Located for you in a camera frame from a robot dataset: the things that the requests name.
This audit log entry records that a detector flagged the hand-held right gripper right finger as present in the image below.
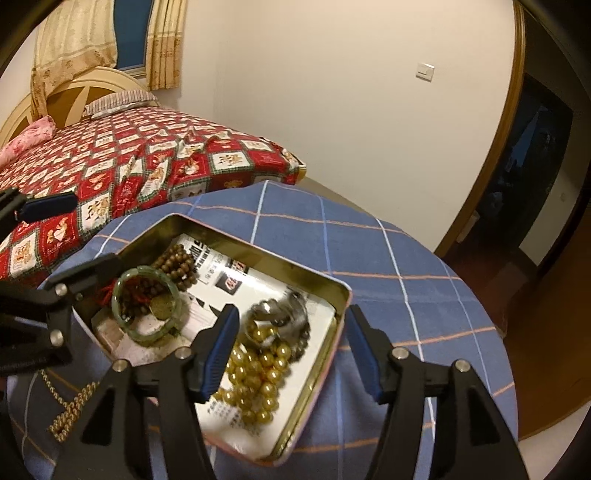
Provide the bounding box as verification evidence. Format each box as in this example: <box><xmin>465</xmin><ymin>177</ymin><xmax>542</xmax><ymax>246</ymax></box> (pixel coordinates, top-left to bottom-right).
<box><xmin>345</xmin><ymin>304</ymin><xmax>532</xmax><ymax>480</ymax></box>

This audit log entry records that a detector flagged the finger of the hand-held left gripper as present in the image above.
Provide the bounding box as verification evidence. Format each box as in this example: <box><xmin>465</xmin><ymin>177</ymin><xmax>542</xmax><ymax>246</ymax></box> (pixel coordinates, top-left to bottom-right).
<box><xmin>0</xmin><ymin>188</ymin><xmax>79</xmax><ymax>241</ymax></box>
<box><xmin>0</xmin><ymin>253</ymin><xmax>124</xmax><ymax>348</ymax></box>

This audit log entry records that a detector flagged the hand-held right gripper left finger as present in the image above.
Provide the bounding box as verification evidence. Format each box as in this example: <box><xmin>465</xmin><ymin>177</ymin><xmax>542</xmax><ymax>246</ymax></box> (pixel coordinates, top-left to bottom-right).
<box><xmin>51</xmin><ymin>302</ymin><xmax>242</xmax><ymax>480</ymax></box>

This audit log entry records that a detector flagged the red cord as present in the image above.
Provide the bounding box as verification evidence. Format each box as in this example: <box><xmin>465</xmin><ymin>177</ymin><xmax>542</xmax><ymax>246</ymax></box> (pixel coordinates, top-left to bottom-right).
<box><xmin>99</xmin><ymin>277</ymin><xmax>153</xmax><ymax>315</ymax></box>

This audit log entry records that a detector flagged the gold bead bracelet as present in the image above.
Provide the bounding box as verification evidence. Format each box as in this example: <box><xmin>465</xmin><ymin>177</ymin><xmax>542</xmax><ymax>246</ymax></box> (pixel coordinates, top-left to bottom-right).
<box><xmin>212</xmin><ymin>318</ymin><xmax>296</xmax><ymax>425</ymax></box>

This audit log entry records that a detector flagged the green jade bangle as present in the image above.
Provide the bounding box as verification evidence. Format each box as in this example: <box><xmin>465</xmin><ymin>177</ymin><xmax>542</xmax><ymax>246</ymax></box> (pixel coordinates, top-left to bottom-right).
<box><xmin>112</xmin><ymin>268</ymin><xmax>191</xmax><ymax>343</ymax></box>

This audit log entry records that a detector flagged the grey bead bracelet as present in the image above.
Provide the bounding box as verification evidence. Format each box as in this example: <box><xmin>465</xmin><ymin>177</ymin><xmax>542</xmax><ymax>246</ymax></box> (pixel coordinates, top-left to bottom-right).
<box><xmin>240</xmin><ymin>291</ymin><xmax>312</xmax><ymax>361</ymax></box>

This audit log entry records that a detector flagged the gold chain necklace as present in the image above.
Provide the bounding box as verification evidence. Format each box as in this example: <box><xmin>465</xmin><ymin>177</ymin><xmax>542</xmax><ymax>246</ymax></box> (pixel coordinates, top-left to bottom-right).
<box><xmin>41</xmin><ymin>369</ymin><xmax>109</xmax><ymax>444</ymax></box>

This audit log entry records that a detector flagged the brown wooden bead bracelet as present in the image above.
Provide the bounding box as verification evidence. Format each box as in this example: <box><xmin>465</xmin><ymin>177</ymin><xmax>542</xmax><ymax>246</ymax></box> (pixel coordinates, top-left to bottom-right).
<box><xmin>117</xmin><ymin>244</ymin><xmax>199</xmax><ymax>324</ymax></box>

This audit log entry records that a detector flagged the pink tin box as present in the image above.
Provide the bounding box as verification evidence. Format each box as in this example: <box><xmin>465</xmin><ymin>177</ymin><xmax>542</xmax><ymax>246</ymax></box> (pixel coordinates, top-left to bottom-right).
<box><xmin>71</xmin><ymin>215</ymin><xmax>354</xmax><ymax>467</ymax></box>

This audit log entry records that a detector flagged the pink floral pillow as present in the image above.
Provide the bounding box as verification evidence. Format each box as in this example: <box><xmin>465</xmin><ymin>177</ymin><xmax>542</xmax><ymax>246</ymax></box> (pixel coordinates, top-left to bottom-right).
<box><xmin>0</xmin><ymin>116</ymin><xmax>56</xmax><ymax>164</ymax></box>

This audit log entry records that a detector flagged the white printed paper box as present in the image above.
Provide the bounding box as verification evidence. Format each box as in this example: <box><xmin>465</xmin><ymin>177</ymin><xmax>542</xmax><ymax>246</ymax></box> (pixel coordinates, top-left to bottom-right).
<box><xmin>92</xmin><ymin>233</ymin><xmax>338</xmax><ymax>462</ymax></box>

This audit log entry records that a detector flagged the bed with red patterned quilt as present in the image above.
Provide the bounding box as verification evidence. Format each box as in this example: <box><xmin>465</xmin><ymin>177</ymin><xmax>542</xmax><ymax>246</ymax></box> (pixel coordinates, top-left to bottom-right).
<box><xmin>0</xmin><ymin>107</ymin><xmax>308</xmax><ymax>282</ymax></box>

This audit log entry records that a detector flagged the cream wooden headboard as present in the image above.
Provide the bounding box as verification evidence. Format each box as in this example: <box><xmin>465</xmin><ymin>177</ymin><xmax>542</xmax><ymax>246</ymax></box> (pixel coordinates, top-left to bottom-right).
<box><xmin>0</xmin><ymin>66</ymin><xmax>144</xmax><ymax>148</ymax></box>

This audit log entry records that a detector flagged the striped pillow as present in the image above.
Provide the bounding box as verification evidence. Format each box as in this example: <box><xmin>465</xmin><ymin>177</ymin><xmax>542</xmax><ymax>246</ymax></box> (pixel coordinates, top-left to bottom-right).
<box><xmin>83</xmin><ymin>90</ymin><xmax>160</xmax><ymax>116</ymax></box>

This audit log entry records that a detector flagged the wide yellow floral curtain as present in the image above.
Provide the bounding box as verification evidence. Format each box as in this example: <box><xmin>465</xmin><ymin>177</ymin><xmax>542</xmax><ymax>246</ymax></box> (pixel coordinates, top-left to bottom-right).
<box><xmin>31</xmin><ymin>0</ymin><xmax>121</xmax><ymax>116</ymax></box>

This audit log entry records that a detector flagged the window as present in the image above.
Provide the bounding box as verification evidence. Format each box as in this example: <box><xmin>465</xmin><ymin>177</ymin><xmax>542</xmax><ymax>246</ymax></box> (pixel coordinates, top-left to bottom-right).
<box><xmin>115</xmin><ymin>0</ymin><xmax>155</xmax><ymax>77</ymax></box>

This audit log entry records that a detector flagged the narrow yellow floral curtain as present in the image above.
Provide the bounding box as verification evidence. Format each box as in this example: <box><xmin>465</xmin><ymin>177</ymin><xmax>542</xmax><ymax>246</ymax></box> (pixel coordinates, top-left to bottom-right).
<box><xmin>148</xmin><ymin>0</ymin><xmax>188</xmax><ymax>90</ymax></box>

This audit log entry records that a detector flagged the brown wooden door frame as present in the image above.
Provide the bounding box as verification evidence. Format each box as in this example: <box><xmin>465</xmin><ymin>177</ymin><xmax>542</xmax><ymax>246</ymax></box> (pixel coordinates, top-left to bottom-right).
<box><xmin>434</xmin><ymin>0</ymin><xmax>527</xmax><ymax>257</ymax></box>

